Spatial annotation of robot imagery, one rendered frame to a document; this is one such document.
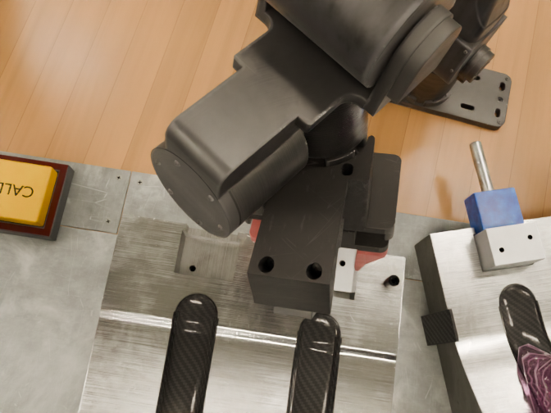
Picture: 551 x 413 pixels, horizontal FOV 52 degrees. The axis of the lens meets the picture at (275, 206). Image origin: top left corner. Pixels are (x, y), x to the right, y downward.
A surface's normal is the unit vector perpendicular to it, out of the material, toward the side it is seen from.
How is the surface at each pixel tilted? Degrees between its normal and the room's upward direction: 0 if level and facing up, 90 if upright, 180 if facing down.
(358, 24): 55
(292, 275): 22
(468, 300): 0
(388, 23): 36
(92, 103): 0
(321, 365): 9
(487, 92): 0
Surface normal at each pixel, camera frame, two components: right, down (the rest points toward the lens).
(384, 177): -0.09, -0.60
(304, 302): -0.21, 0.79
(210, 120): 0.17, -0.39
